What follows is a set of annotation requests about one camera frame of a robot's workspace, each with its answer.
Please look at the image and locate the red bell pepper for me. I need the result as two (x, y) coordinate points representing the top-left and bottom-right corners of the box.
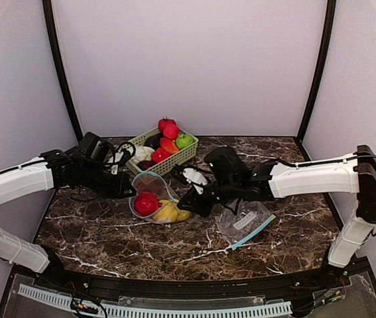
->
(151, 148), (171, 164)

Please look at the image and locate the yellow lemon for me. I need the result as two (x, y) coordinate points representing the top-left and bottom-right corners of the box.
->
(153, 199), (178, 224)

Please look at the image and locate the orange pepper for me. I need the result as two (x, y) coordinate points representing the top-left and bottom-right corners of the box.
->
(160, 137), (179, 154)

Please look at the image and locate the pink-red wrinkled fruit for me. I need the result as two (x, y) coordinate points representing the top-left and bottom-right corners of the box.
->
(162, 123), (180, 140)

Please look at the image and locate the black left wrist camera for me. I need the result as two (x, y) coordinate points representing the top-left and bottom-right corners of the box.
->
(108, 141), (136, 175)

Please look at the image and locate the dark eggplant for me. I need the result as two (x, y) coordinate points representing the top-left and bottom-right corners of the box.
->
(144, 132), (164, 150)

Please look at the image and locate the small clear zip bag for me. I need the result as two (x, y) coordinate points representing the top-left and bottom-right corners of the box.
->
(215, 199), (276, 250)

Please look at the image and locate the large clear zip bag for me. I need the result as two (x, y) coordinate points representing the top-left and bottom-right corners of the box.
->
(129, 172), (191, 224)

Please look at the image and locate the black table front rail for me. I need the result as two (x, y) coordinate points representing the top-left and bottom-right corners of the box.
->
(35, 269), (341, 300)

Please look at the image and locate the green apple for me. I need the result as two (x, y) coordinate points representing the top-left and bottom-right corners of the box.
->
(175, 133), (195, 150)

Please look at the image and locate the white slotted cable duct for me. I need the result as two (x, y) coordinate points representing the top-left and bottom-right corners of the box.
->
(17, 284), (292, 317)

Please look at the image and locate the green perforated plastic basket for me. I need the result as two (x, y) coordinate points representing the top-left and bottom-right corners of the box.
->
(126, 128), (199, 176)

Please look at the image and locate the white cabbage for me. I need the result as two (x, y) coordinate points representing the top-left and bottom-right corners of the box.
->
(130, 146), (155, 165)

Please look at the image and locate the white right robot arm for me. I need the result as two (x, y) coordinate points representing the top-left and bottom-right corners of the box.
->
(178, 145), (376, 268)

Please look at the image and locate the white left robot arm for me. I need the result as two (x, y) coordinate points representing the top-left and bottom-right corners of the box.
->
(0, 132), (136, 274)

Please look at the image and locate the yellow wrinkled banana-like fruit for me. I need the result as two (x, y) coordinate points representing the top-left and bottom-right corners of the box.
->
(176, 210), (191, 222)

